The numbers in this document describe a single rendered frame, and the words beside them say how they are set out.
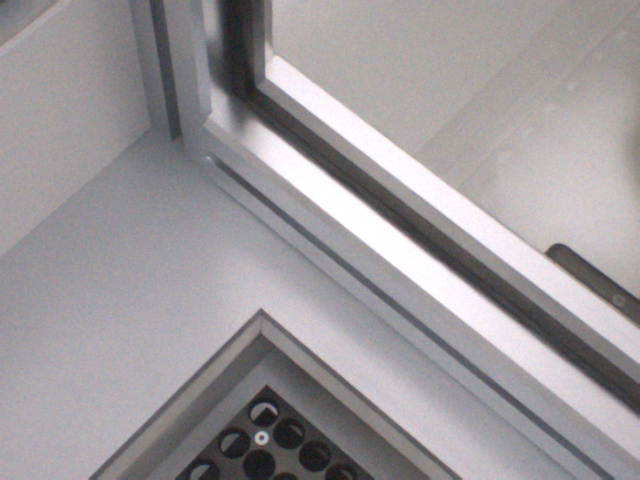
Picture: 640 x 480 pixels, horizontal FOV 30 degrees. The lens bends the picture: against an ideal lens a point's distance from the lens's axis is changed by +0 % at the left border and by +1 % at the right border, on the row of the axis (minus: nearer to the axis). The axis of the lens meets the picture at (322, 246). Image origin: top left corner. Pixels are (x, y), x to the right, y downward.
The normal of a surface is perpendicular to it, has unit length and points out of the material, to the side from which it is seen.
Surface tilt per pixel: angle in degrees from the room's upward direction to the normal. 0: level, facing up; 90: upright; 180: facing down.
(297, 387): 0
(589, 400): 0
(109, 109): 90
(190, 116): 90
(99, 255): 0
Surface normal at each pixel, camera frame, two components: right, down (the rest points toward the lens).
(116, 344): 0.04, -0.44
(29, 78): 0.75, 0.61
